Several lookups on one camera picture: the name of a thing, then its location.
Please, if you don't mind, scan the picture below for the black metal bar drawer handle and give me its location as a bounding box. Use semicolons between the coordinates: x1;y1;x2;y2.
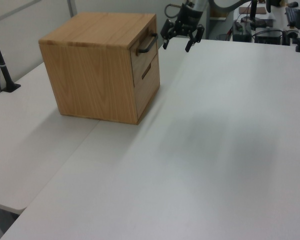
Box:
135;32;159;55

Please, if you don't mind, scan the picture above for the black box computer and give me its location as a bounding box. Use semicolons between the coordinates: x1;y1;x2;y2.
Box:
254;29;284;46

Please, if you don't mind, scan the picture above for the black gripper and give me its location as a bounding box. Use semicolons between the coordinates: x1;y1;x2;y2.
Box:
160;2;206;53

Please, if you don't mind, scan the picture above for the brown rectangular mat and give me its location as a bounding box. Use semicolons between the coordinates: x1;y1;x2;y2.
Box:
238;6;267;15

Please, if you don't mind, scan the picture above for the oak drawer with bar handle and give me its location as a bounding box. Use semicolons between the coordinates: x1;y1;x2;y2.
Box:
129;19;159;88

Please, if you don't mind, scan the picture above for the black bracket device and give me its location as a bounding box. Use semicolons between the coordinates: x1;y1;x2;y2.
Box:
282;29;300;47

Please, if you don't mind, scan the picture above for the grey looped gripper cable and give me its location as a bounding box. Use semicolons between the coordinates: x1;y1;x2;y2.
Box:
164;3;182;19

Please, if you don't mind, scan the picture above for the grey metal partition post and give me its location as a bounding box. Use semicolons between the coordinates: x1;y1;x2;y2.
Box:
66;0;78;18

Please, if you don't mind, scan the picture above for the grey curved hose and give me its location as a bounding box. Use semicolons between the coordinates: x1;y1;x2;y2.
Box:
211;0;252;13

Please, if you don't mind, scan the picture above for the light oak wooden drawer cabinet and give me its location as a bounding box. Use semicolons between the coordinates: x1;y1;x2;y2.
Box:
38;12;162;126

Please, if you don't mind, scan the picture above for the oak drawer with cutout slot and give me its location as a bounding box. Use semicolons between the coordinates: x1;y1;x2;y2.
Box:
133;54;162;120

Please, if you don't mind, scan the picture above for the black pole with flat foot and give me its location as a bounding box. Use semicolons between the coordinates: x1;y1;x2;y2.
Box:
0;21;22;94

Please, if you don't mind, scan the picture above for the black desk stand with base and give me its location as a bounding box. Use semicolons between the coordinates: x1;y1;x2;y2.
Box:
241;0;275;29

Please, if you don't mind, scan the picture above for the black device with green part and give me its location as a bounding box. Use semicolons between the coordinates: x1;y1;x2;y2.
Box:
231;20;252;42

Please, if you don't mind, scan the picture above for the wooden partition panel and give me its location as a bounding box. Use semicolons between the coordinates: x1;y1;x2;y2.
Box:
209;8;229;19

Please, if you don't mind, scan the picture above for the black computer keyboard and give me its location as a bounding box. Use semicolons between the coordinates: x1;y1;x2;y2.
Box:
284;6;300;29

